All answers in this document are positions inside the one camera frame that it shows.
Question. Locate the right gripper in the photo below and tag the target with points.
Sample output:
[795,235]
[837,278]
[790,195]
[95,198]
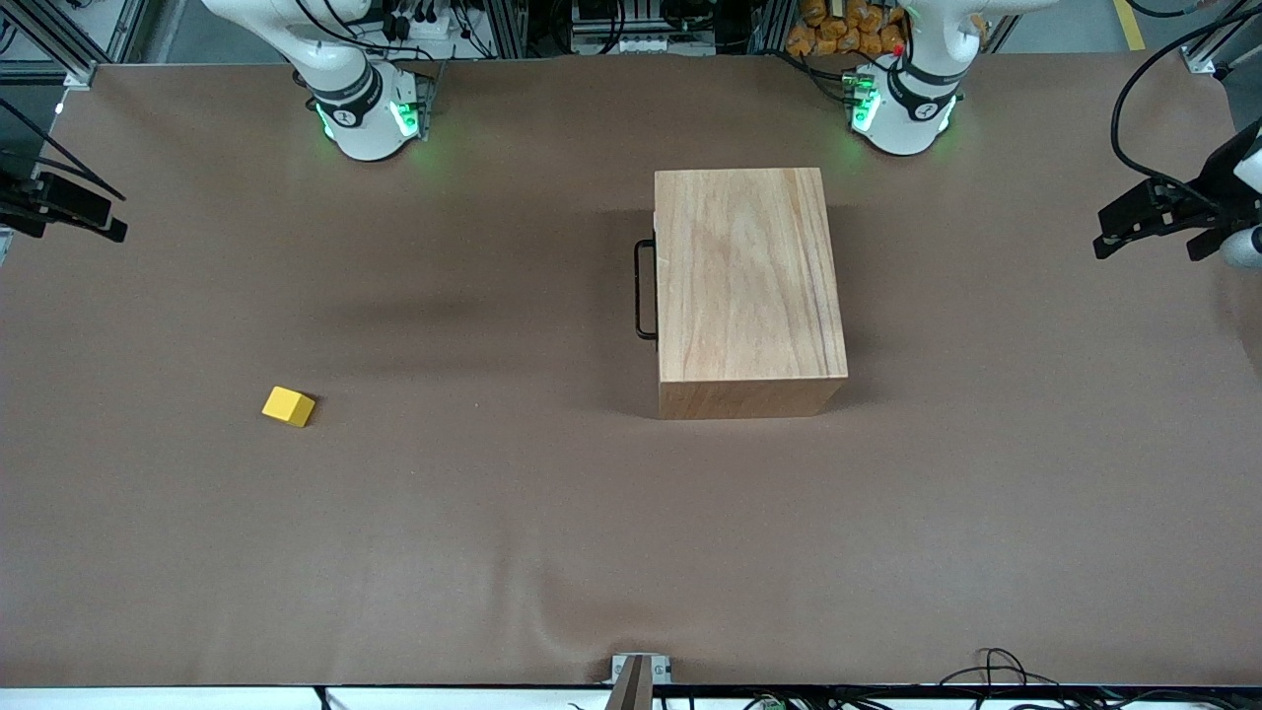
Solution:
[35,198]

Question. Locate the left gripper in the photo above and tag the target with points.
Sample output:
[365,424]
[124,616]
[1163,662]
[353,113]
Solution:
[1212,187]

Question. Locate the yellow block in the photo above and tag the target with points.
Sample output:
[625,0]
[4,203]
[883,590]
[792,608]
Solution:
[288,405]

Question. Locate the white-fronted wooden drawer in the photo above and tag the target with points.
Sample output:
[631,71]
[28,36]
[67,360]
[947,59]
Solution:
[638,316]

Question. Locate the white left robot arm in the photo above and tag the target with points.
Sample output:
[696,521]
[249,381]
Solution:
[902,108]

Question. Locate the wooden drawer cabinet box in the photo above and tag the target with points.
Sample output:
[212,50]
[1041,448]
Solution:
[749,286]

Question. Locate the orange bags pile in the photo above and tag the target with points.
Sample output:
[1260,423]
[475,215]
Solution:
[848,25]

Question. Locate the power strip with plugs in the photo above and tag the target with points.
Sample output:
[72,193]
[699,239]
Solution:
[434,20]

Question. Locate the brown table cover sheet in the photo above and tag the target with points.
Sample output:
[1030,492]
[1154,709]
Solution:
[493,542]

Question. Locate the silver equipment rack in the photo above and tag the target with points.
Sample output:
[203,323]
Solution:
[641,30]

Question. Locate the aluminium frame post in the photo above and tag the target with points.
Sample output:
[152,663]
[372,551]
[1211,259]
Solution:
[49,39]
[1218,44]

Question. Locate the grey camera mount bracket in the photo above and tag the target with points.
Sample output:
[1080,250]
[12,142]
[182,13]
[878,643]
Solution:
[636,680]

